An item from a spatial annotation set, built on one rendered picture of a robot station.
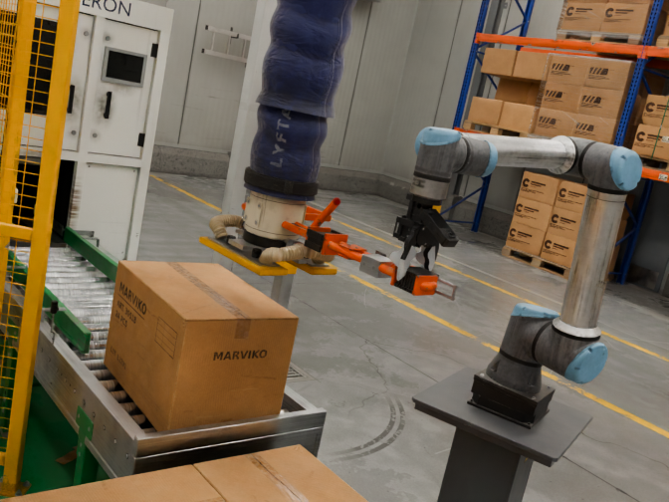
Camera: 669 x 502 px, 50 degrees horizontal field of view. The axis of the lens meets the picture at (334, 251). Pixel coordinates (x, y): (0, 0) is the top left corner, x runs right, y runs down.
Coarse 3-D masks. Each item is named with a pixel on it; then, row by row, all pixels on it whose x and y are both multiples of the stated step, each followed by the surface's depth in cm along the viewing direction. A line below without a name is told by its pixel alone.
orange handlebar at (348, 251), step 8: (312, 208) 247; (312, 216) 235; (288, 224) 211; (296, 232) 208; (304, 232) 206; (336, 248) 195; (344, 248) 193; (352, 248) 192; (360, 248) 195; (344, 256) 193; (352, 256) 190; (360, 256) 188; (384, 264) 183; (392, 264) 186; (384, 272) 182; (424, 288) 173; (432, 288) 173
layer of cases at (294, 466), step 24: (240, 456) 222; (264, 456) 225; (288, 456) 228; (312, 456) 231; (120, 480) 197; (144, 480) 199; (168, 480) 201; (192, 480) 204; (216, 480) 206; (240, 480) 209; (264, 480) 211; (288, 480) 214; (312, 480) 217; (336, 480) 220
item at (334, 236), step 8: (312, 232) 200; (320, 232) 203; (328, 232) 206; (336, 232) 206; (312, 240) 201; (320, 240) 199; (328, 240) 198; (336, 240) 200; (344, 240) 202; (312, 248) 200; (320, 248) 198; (328, 248) 198
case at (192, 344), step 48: (144, 288) 238; (192, 288) 243; (240, 288) 255; (144, 336) 236; (192, 336) 215; (240, 336) 225; (288, 336) 235; (144, 384) 235; (192, 384) 220; (240, 384) 230
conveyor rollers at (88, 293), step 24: (48, 264) 373; (72, 264) 381; (48, 288) 340; (72, 288) 347; (96, 288) 354; (72, 312) 313; (96, 312) 319; (96, 336) 293; (96, 360) 268; (144, 432) 224
